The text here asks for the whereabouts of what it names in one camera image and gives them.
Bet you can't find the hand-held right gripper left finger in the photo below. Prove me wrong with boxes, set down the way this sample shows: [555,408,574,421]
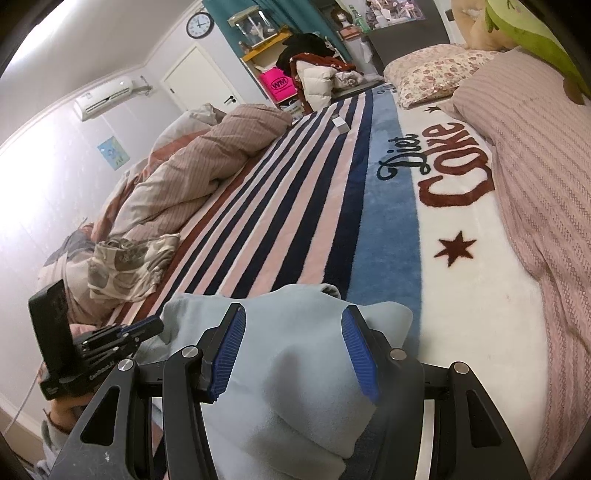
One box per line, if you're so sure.
[48,302,247,480]

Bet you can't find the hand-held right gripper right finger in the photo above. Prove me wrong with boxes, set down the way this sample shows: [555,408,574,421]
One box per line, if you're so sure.
[341,305,515,480]

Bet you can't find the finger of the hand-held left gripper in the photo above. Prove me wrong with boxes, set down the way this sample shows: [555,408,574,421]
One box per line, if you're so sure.
[121,318,165,340]
[88,325,139,358]

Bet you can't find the light blue pants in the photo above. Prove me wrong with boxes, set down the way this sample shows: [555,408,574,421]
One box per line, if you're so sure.
[134,284,414,480]

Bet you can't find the person's left hand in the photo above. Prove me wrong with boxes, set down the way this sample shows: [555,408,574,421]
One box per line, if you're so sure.
[52,398,93,428]

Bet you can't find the beige grey-dotted cloth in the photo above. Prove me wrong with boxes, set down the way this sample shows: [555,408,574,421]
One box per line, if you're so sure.
[88,233,181,303]

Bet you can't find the pink striped duvet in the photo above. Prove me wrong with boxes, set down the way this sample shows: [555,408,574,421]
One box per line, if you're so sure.
[37,102,294,296]

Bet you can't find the striped plush blanket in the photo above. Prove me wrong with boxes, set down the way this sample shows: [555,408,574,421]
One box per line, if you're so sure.
[108,84,550,480]

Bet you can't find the white air conditioner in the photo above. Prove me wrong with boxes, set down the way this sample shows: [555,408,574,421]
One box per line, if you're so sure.
[75,76,153,121]

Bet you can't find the white door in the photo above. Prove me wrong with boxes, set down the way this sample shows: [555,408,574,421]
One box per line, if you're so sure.
[159,44,243,116]

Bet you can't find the pink striped pillow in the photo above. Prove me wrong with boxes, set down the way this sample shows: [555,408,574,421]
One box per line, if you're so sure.
[438,46,591,480]

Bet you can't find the pink shopping bag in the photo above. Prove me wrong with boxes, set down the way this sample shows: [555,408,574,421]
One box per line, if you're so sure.
[259,67,298,102]

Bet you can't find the white puffer jacket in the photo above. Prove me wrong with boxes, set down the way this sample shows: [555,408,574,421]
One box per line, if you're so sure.
[295,60,338,114]

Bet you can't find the grey clothing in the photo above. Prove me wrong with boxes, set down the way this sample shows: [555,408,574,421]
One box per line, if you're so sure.
[333,70,370,89]

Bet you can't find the floral pillow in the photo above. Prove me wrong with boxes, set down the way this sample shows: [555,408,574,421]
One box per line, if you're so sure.
[383,44,499,109]

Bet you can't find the maroon patterned cloth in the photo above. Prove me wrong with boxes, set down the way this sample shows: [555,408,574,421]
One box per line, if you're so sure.
[290,53,356,77]

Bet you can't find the teal curtain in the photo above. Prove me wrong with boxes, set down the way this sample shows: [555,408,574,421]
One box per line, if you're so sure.
[202,0,338,63]

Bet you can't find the yellow shelf unit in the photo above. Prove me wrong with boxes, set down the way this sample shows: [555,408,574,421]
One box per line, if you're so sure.
[240,30,296,100]

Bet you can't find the black garment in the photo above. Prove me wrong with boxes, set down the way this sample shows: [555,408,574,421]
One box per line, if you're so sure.
[276,32,333,68]

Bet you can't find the glass display case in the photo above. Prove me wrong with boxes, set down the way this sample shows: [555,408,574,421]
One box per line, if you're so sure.
[228,8,282,47]

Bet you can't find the dark grey bookshelf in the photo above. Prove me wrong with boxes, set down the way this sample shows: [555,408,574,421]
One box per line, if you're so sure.
[342,0,455,75]

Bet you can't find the brown plush toy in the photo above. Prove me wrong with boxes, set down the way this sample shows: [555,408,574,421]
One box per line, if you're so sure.
[450,0,518,51]

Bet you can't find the green avocado plush toy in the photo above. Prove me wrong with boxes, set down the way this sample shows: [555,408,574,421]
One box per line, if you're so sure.
[482,0,587,104]

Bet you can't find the white cable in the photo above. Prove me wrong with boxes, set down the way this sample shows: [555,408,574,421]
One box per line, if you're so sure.
[13,364,47,425]

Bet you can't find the small wall poster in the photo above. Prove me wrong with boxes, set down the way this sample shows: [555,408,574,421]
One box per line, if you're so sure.
[97,136,129,171]

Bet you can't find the round wall clock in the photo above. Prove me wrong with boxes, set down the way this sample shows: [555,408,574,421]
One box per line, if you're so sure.
[186,12,215,38]

